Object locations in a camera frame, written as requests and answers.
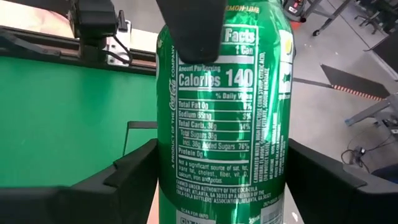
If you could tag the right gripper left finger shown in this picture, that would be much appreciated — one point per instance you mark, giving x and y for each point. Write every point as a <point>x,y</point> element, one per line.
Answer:
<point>93,202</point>

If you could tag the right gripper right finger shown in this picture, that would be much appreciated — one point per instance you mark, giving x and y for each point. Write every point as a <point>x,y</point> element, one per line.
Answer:
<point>335,202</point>

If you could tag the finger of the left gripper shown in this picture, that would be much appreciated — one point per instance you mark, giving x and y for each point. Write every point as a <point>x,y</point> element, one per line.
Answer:
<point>196,31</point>

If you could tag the green Sprite can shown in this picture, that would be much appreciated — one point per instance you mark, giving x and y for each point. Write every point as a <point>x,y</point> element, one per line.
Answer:
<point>217,140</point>

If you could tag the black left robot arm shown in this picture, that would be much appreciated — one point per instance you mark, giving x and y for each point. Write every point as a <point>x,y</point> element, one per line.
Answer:
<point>93,18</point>

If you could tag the green table mat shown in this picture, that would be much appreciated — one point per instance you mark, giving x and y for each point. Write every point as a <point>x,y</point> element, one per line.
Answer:
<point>62,124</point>

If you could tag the grey metal stand leg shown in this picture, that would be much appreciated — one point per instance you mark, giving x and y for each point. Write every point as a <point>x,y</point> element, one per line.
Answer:
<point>370,113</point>

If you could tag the black device with red label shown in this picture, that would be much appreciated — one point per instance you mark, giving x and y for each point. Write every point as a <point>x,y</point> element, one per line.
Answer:
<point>295,9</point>

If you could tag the black mat with orange stripes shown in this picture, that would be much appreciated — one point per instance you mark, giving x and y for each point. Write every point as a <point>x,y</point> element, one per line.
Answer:
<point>354,82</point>

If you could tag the grey wheeled stand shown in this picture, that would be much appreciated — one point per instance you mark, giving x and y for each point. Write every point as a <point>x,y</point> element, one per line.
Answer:
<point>329,14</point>

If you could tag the silver arm base bracket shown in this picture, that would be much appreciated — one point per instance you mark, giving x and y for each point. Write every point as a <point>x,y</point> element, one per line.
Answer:
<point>119,43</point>

